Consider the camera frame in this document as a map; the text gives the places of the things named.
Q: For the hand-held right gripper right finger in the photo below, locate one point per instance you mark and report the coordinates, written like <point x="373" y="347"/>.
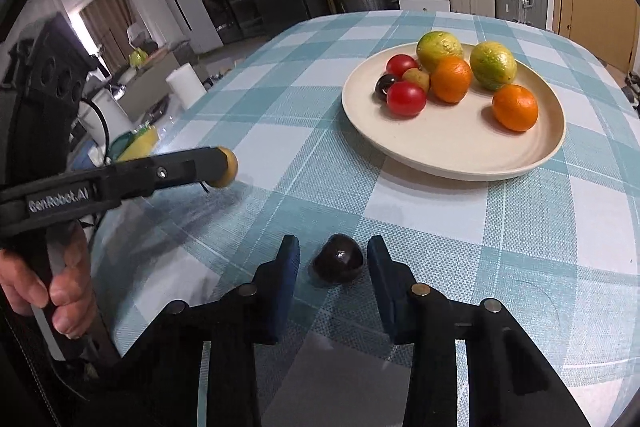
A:
<point x="382" y="292"/>

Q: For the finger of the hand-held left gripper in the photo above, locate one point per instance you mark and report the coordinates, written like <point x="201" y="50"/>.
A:
<point x="170" y="172"/>

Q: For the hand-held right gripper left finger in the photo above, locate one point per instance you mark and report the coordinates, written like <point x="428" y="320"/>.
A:
<point x="287" y="287"/>

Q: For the dark purple plum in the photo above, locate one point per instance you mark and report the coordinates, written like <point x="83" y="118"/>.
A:
<point x="338" y="263"/>
<point x="386" y="85"/>

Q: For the small brown round fruit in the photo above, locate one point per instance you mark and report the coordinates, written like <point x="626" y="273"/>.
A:
<point x="228" y="167"/>
<point x="418" y="79"/>

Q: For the cream round plate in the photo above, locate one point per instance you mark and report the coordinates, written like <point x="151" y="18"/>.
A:
<point x="450" y="142"/>

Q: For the large red tomato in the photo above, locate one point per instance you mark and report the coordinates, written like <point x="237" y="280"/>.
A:
<point x="406" y="98"/>

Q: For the orange mandarin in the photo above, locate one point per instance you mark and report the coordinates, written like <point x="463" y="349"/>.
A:
<point x="515" y="108"/>
<point x="452" y="80"/>

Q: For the small red tomato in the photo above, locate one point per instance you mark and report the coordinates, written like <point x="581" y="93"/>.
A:
<point x="400" y="65"/>

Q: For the person's left hand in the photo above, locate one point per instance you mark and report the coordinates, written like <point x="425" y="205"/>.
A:
<point x="75" y="287"/>

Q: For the yellow cloth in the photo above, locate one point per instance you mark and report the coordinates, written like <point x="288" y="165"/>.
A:
<point x="137" y="144"/>

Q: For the white round container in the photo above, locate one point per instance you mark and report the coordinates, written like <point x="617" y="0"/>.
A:
<point x="105" y="112"/>

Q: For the white paper towel roll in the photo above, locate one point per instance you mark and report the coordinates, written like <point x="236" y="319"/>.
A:
<point x="185" y="84"/>

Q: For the brown curtain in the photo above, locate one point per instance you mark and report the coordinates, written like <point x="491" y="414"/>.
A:
<point x="107" y="22"/>

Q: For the blue white checked tablecloth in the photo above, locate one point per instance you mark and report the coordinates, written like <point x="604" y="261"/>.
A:
<point x="300" y="147"/>

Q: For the green yellow citrus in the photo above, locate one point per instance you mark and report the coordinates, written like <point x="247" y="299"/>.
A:
<point x="492" y="65"/>
<point x="439" y="48"/>

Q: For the black white sneakers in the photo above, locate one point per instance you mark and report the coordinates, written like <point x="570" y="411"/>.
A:
<point x="632" y="87"/>

